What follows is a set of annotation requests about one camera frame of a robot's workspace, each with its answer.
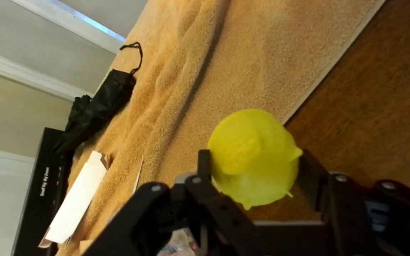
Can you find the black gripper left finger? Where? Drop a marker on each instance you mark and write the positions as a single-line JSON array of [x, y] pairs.
[[166, 222]]

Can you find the tan terry towel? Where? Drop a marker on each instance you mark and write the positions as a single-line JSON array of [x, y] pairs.
[[223, 65]]

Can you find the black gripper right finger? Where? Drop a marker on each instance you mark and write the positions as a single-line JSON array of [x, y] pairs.
[[376, 222]]

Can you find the black fabric bag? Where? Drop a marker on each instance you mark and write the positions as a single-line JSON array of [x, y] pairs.
[[98, 103]]

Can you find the yellow silicone bowl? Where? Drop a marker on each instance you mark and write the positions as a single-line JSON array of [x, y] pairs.
[[252, 156]]

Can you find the clear plastic bag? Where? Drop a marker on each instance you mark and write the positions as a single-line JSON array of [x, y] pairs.
[[178, 243]]

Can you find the white paper box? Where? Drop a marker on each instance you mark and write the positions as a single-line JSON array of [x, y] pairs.
[[77, 199]]

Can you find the long black case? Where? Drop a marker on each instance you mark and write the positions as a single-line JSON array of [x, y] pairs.
[[42, 189]]

